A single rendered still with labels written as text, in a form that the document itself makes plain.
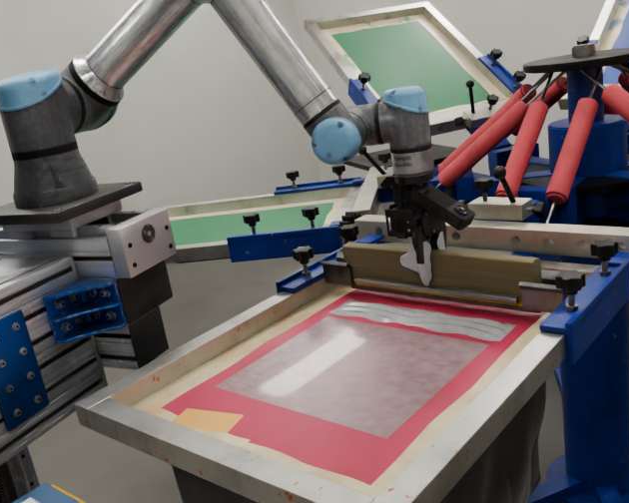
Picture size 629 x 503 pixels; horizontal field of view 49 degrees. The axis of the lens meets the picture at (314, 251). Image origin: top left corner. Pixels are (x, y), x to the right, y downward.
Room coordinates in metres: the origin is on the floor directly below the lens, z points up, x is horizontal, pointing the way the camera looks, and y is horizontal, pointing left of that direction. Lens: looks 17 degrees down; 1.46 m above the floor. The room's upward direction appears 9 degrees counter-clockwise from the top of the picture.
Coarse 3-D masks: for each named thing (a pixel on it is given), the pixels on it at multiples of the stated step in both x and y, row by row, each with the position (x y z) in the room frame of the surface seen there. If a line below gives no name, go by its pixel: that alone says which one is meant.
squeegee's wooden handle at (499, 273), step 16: (352, 256) 1.33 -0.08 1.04; (368, 256) 1.30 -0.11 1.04; (384, 256) 1.27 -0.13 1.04; (432, 256) 1.20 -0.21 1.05; (448, 256) 1.18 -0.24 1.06; (464, 256) 1.16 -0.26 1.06; (480, 256) 1.14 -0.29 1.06; (496, 256) 1.12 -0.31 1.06; (512, 256) 1.11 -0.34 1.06; (528, 256) 1.10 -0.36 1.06; (352, 272) 1.33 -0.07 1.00; (368, 272) 1.30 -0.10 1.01; (384, 272) 1.28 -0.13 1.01; (400, 272) 1.25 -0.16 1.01; (416, 272) 1.23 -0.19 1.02; (432, 272) 1.20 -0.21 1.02; (448, 272) 1.18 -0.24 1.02; (464, 272) 1.16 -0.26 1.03; (480, 272) 1.14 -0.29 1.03; (496, 272) 1.12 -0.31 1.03; (512, 272) 1.10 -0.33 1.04; (528, 272) 1.08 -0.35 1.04; (464, 288) 1.16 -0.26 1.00; (480, 288) 1.14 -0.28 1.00; (496, 288) 1.12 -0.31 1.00; (512, 288) 1.10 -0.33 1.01
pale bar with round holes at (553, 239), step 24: (384, 216) 1.59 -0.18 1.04; (384, 240) 1.55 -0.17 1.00; (408, 240) 1.50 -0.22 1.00; (456, 240) 1.43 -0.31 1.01; (480, 240) 1.38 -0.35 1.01; (504, 240) 1.34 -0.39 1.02; (528, 240) 1.31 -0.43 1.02; (552, 240) 1.28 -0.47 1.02; (576, 240) 1.24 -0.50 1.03; (600, 240) 1.21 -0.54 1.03; (624, 240) 1.18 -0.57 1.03
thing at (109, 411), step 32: (320, 288) 1.36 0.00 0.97; (256, 320) 1.21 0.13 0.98; (192, 352) 1.09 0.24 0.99; (544, 352) 0.88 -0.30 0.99; (128, 384) 1.00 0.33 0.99; (160, 384) 1.04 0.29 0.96; (512, 384) 0.81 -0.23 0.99; (96, 416) 0.92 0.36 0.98; (128, 416) 0.89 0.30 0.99; (480, 416) 0.75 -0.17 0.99; (512, 416) 0.79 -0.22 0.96; (160, 448) 0.82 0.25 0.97; (192, 448) 0.78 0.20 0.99; (224, 448) 0.77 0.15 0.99; (448, 448) 0.69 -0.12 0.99; (480, 448) 0.72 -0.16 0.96; (224, 480) 0.74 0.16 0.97; (256, 480) 0.70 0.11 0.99; (288, 480) 0.68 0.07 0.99; (320, 480) 0.67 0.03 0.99; (416, 480) 0.64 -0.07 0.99; (448, 480) 0.66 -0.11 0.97
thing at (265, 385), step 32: (320, 320) 1.22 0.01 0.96; (352, 320) 1.19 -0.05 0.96; (256, 352) 1.12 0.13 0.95; (288, 352) 1.10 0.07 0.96; (320, 352) 1.08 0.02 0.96; (352, 352) 1.06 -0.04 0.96; (224, 384) 1.02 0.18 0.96; (256, 384) 1.00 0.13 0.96; (288, 384) 0.98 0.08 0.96; (320, 384) 0.96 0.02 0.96; (256, 416) 0.90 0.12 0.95
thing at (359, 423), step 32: (512, 320) 1.08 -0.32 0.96; (384, 352) 1.04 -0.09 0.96; (416, 352) 1.02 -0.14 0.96; (448, 352) 1.00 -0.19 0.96; (480, 352) 0.98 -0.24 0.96; (352, 384) 0.95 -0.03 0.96; (384, 384) 0.93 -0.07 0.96; (416, 384) 0.91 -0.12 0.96; (448, 384) 0.90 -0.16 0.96; (288, 416) 0.88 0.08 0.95; (320, 416) 0.87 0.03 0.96; (352, 416) 0.85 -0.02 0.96; (384, 416) 0.84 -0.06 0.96; (416, 416) 0.83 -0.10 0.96; (288, 448) 0.80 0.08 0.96; (320, 448) 0.79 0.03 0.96; (352, 448) 0.78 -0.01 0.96; (384, 448) 0.76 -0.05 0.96
